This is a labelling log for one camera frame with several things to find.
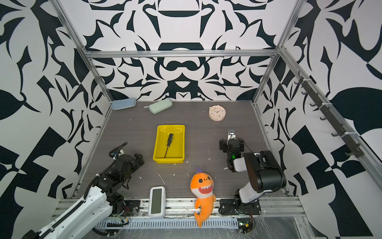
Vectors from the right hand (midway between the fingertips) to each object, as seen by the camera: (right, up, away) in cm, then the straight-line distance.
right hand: (232, 137), depth 94 cm
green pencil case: (-50, +21, +21) cm, 58 cm away
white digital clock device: (-42, -28, -22) cm, 55 cm away
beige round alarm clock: (-7, +16, +17) cm, 24 cm away
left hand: (-56, -9, -11) cm, 57 cm away
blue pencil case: (-78, +23, +21) cm, 84 cm away
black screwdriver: (-39, -1, +2) cm, 40 cm away
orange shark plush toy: (-21, -20, -20) cm, 36 cm away
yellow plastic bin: (-36, -9, -1) cm, 37 cm away
